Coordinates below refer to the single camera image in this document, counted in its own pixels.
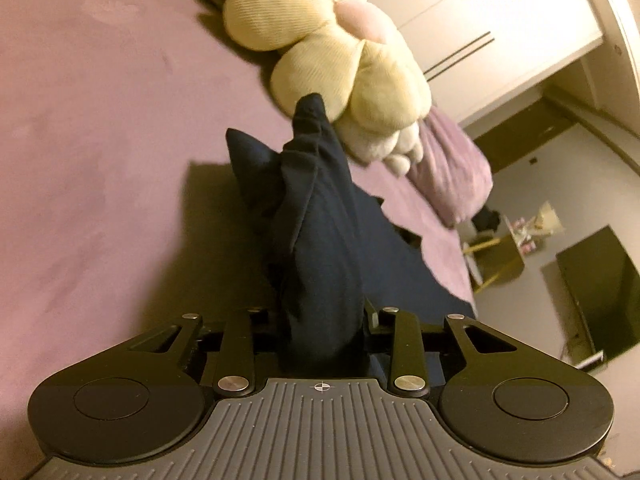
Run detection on navy zip jacket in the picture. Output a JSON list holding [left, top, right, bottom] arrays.
[[226, 92, 476, 380]]

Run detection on pink bed blanket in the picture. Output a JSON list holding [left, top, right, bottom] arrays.
[[0, 0, 477, 461]]

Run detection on black television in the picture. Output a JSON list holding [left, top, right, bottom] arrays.
[[556, 226, 640, 362]]

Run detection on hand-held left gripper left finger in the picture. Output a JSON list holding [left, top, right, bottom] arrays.
[[125, 305, 267, 395]]

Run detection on cream plush toy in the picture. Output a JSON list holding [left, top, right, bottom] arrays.
[[222, 0, 433, 133]]

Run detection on small ornaments on table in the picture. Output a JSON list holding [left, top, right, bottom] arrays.
[[504, 201, 562, 257]]

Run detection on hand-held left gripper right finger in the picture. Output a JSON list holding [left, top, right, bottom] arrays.
[[364, 300, 519, 395]]

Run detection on white wardrobe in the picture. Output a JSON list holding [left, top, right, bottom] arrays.
[[359, 0, 607, 82]]

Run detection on yellow-legged side table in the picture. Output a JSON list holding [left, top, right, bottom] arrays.
[[462, 235, 524, 295]]

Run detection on white plush toy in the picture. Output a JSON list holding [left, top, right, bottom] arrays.
[[342, 117, 427, 177]]

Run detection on dark clothes heap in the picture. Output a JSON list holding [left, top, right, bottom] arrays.
[[472, 207, 502, 234]]

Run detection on purple pillow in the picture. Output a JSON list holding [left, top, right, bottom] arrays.
[[406, 107, 494, 229]]

